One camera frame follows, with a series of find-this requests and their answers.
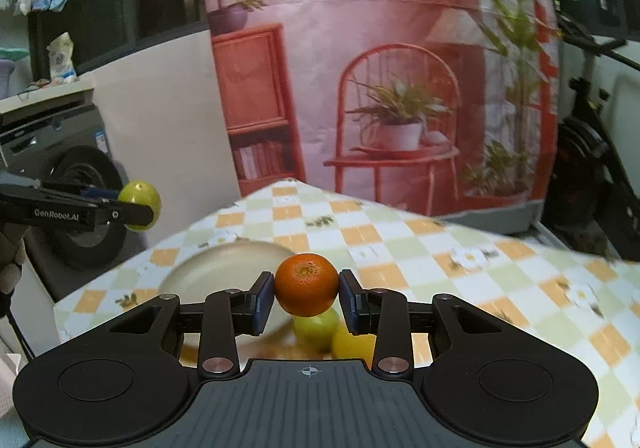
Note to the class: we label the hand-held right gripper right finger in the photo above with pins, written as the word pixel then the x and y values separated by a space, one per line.
pixel 350 308

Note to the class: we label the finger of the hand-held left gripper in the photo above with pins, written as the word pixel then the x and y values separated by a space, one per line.
pixel 131 214
pixel 99 192

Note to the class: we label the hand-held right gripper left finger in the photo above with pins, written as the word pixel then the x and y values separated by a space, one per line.
pixel 262 304

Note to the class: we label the green apple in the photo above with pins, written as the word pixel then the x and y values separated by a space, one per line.
pixel 142 194
pixel 315 332

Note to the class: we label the large yellow lemon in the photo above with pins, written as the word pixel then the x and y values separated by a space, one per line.
pixel 354 347

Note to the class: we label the small orange mandarin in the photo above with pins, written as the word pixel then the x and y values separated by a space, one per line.
pixel 306 285

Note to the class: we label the beige round plate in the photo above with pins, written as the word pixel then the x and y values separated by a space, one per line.
pixel 225 264

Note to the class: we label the person's left hand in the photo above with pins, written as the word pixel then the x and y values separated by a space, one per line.
pixel 10 278

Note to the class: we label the grey washing machine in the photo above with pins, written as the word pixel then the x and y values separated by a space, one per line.
pixel 60 127

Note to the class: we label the checked floral tablecloth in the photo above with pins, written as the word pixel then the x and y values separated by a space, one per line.
pixel 450 278

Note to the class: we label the purple vase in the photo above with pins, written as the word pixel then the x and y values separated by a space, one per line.
pixel 5 77

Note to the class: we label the white plastic packet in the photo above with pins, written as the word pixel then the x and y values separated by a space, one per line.
pixel 62 57

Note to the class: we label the black exercise bike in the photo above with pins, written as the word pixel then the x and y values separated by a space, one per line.
pixel 580 152

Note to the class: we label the printed pink backdrop cloth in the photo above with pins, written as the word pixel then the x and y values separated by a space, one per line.
pixel 350 2

